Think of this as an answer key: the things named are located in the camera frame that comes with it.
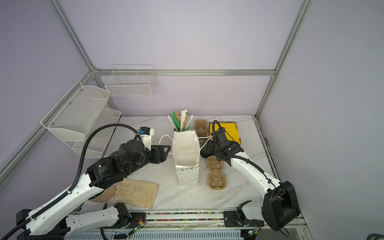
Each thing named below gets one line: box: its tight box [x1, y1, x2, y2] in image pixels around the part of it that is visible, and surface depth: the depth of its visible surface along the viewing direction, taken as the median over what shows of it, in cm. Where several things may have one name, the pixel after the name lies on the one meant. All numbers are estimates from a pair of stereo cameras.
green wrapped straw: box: [170, 111, 191, 132], surface depth 100 cm
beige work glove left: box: [114, 178, 159, 209], surface depth 83 cm
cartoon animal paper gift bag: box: [172, 130, 200, 187], surface depth 78 cm
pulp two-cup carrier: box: [206, 156, 227, 190], surface depth 88 cm
